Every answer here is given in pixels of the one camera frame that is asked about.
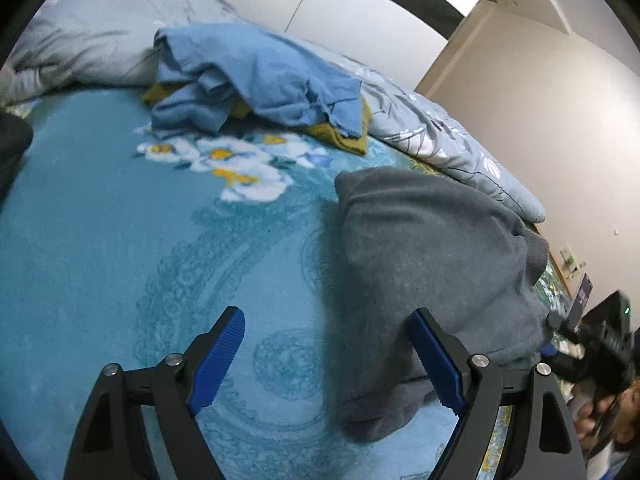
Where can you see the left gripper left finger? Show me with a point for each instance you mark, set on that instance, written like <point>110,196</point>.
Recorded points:
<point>110,440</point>

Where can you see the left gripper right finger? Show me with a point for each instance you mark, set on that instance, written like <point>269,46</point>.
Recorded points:
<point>541,441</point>

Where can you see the grey fleece garment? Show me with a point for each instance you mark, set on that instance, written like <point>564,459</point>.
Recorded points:
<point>405,241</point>

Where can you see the person's right hand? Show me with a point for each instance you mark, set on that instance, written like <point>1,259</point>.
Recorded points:
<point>616,417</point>

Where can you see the teal floral blanket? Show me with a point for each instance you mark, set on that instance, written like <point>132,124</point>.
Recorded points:
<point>118,247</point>

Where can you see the black garment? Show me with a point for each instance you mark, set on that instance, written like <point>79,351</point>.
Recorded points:
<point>15,138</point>

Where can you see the white black-striped wardrobe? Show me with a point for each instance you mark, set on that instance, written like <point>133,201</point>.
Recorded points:
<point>325,5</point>

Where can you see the blue cloth garment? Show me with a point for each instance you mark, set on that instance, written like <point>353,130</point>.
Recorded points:
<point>209,68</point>

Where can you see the grey-blue daisy quilt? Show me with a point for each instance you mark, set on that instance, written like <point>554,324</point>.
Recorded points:
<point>110,42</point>

